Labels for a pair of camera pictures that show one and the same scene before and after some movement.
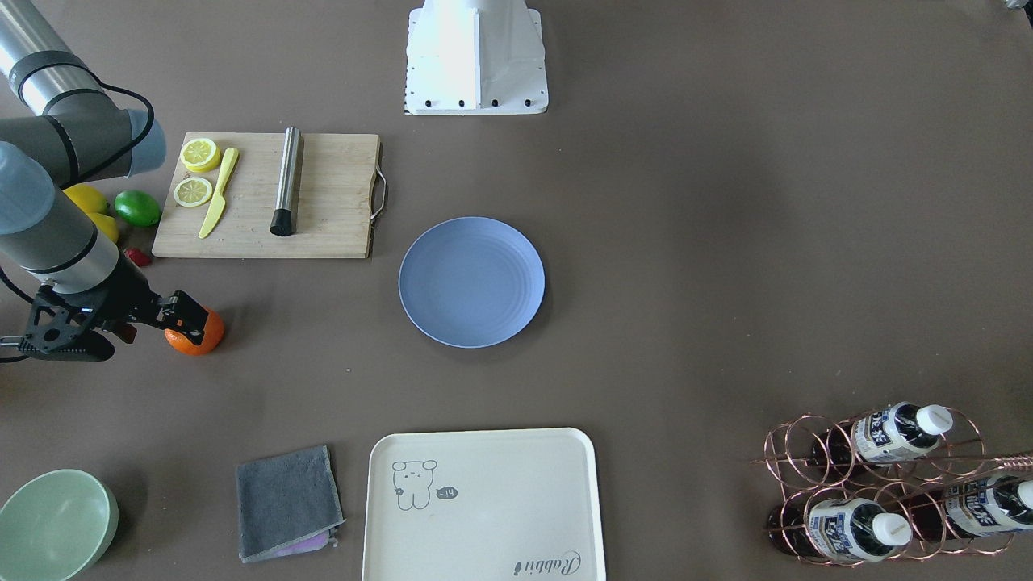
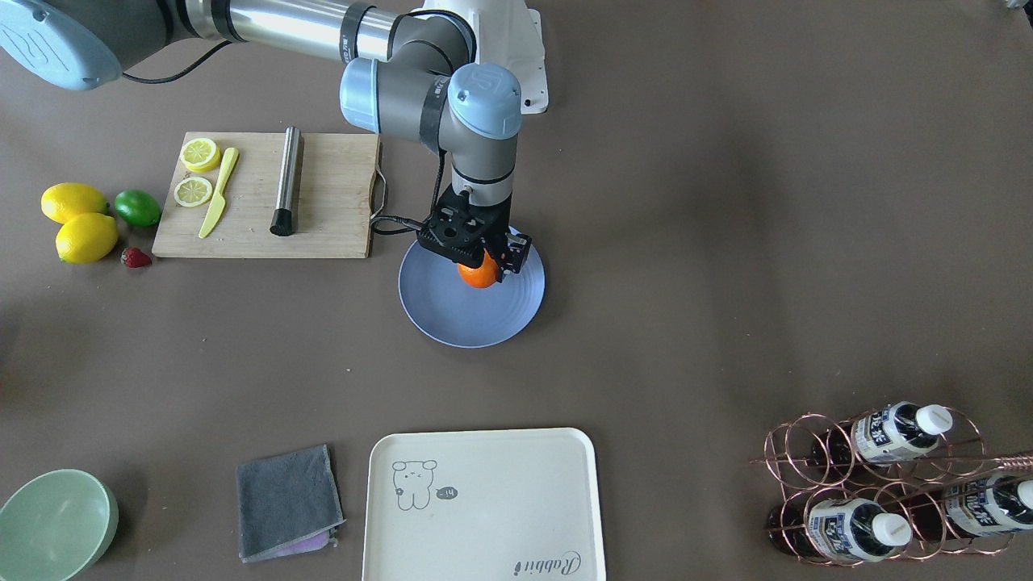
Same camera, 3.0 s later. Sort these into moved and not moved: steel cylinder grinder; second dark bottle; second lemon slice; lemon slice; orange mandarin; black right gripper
Moved: orange mandarin; black right gripper
Not moved: lemon slice; second dark bottle; second lemon slice; steel cylinder grinder
